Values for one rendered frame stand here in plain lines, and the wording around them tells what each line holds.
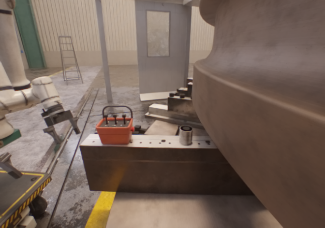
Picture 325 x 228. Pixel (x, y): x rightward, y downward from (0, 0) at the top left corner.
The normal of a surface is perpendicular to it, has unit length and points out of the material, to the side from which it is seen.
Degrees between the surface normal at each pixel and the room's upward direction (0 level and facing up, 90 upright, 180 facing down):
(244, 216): 0
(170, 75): 90
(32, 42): 90
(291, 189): 90
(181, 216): 0
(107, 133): 97
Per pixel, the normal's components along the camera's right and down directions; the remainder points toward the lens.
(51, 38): 0.29, 0.33
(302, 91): -0.52, -0.77
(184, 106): -0.41, 0.32
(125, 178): -0.04, 0.35
